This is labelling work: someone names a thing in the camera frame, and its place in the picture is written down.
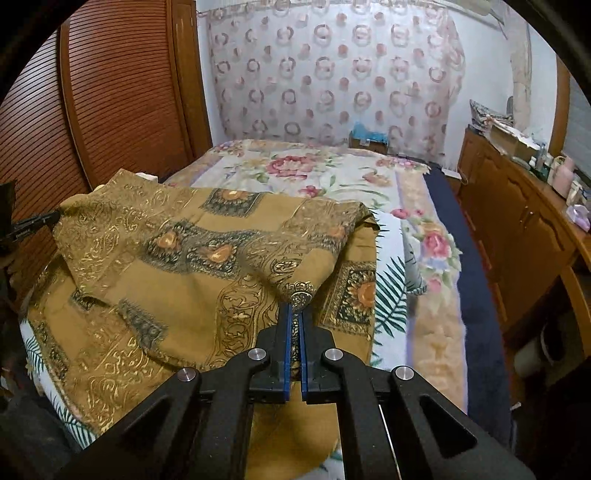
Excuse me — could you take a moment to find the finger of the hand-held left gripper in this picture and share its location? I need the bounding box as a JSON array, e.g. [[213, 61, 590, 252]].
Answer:
[[9, 210, 63, 241]]

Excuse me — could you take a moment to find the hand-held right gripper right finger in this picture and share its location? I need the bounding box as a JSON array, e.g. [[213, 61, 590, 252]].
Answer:
[[298, 307, 536, 480]]

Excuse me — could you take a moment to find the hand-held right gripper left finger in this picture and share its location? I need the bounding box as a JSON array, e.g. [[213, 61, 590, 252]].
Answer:
[[55, 302, 296, 480]]

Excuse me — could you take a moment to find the brown patterned shirt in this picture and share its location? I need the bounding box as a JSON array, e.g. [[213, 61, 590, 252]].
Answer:
[[25, 168, 379, 480]]

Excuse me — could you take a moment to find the palm leaf print sheet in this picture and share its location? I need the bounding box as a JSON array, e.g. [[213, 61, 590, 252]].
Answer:
[[18, 210, 430, 480]]

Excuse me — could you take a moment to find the wooden slatted wardrobe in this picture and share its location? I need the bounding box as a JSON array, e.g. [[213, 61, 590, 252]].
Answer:
[[0, 0, 213, 296]]

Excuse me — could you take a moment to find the navy bed sheet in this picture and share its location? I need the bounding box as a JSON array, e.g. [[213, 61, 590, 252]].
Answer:
[[416, 161, 513, 444]]

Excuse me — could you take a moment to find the floral blanket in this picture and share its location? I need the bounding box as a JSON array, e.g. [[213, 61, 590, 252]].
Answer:
[[164, 138, 467, 416]]

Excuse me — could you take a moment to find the small cardboard box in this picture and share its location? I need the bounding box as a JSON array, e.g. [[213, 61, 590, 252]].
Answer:
[[348, 134, 389, 155]]

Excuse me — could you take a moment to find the grey waste bin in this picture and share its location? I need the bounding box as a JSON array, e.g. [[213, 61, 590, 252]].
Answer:
[[512, 323, 566, 379]]

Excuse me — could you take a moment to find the blue cloth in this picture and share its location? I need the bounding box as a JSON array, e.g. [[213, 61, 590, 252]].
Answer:
[[352, 122, 389, 141]]

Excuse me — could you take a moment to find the wooden cabinet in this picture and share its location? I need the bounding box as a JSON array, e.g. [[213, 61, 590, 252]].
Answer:
[[457, 127, 591, 370]]

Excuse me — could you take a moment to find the circle print sheer curtain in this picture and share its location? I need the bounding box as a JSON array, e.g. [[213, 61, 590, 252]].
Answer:
[[198, 0, 465, 160]]

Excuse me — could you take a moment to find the open cardboard box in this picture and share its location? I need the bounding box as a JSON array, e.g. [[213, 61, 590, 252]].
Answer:
[[489, 122, 539, 160]]

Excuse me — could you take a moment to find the stack of folded quilts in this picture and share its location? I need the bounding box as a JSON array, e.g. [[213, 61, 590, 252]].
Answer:
[[470, 99, 513, 134]]

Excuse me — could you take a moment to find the purple tissue box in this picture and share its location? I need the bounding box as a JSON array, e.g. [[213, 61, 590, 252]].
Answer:
[[566, 203, 591, 232]]

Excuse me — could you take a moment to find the pink thermos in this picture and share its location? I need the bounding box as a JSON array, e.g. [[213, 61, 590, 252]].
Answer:
[[551, 156, 575, 199]]

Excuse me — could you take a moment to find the beige window curtain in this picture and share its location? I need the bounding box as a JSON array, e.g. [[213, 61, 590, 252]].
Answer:
[[510, 23, 532, 125]]

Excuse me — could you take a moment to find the grey window blind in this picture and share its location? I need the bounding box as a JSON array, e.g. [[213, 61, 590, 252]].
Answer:
[[566, 74, 591, 176]]

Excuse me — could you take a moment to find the wooden window frame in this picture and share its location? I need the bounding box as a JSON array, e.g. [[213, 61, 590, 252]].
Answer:
[[549, 55, 573, 158]]

